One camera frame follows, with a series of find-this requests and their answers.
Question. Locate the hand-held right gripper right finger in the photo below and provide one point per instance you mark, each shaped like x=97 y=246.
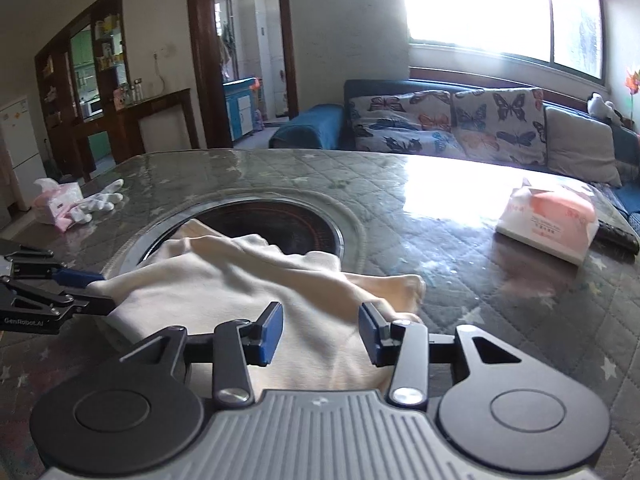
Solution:
x=371 y=335

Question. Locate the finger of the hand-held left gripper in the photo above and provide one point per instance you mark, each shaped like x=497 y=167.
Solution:
x=80 y=278
x=30 y=310

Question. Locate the small pink tissue pack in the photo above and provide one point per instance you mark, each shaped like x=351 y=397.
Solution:
x=52 y=202

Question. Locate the white plush toy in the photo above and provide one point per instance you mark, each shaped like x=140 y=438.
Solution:
x=600 y=107

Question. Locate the light blue cabinet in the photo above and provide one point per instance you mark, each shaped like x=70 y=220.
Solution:
x=240 y=110

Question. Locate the blue sofa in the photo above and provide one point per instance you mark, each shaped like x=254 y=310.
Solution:
x=305 y=127

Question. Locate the white microwave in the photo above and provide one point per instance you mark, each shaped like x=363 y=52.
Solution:
x=91 y=109

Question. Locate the pink toy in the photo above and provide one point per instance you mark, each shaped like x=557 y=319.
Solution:
x=120 y=99

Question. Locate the window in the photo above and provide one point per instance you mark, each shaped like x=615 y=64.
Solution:
x=475 y=5

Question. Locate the cream knit sweater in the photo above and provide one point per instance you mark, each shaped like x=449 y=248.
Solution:
x=200 y=280

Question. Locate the white fridge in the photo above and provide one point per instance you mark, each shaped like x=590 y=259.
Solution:
x=20 y=150

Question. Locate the dark wooden door frame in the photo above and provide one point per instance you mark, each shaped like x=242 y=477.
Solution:
x=200 y=60

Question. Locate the large white pink tissue pack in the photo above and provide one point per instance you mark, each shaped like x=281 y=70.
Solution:
x=545 y=220

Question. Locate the dark wooden cabinet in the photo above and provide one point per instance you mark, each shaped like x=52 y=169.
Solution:
x=65 y=135

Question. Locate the round black built-in cooktop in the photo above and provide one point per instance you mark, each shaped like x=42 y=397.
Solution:
x=280 y=225

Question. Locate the grey pillow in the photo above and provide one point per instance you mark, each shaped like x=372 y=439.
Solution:
x=580 y=147

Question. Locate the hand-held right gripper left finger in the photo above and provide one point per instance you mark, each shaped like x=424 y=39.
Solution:
x=272 y=332

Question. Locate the white glove with pink cuff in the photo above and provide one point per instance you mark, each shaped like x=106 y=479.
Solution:
x=100 y=202

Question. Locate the colourful pinwheel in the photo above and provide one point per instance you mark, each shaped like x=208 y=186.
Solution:
x=632 y=82

